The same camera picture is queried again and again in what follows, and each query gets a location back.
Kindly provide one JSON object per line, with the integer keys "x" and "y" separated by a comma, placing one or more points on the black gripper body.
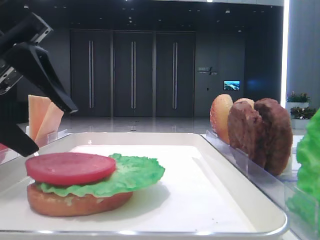
{"x": 31, "y": 30}

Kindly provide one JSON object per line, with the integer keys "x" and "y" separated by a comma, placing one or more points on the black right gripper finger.
{"x": 11, "y": 135}

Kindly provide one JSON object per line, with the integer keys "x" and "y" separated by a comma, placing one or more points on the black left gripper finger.
{"x": 34, "y": 64}

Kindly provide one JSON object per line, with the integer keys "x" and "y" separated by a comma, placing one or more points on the red tomato slice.
{"x": 69, "y": 168}

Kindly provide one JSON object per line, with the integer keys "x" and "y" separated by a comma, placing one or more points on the green lettuce leaf on bun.
{"x": 132, "y": 173}

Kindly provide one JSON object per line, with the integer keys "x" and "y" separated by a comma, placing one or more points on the left brown meat patty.
{"x": 247, "y": 132}

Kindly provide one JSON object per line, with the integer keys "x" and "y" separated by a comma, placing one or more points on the brown meat patty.
{"x": 279, "y": 135}
{"x": 247, "y": 132}

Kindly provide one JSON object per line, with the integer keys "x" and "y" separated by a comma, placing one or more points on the right brown meat patty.
{"x": 279, "y": 135}

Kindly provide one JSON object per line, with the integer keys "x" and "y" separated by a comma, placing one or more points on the standing green lettuce leaf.
{"x": 306, "y": 165}

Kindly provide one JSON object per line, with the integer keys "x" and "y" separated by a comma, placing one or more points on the bottom bun in tray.
{"x": 53, "y": 205}

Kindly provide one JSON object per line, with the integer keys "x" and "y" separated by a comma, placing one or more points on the dark triple door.
{"x": 132, "y": 73}

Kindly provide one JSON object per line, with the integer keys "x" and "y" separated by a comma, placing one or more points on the left sesame bun half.
{"x": 219, "y": 113}

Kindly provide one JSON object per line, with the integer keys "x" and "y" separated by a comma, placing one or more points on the white rectangular metal tray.
{"x": 201, "y": 196}

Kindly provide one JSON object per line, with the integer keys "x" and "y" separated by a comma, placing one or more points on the potted plants in white planter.
{"x": 298, "y": 107}

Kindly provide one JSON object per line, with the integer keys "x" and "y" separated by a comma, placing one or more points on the small wall screen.
{"x": 231, "y": 85}

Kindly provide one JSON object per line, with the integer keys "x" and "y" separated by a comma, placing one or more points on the right long clear acrylic rail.
{"x": 278, "y": 188}

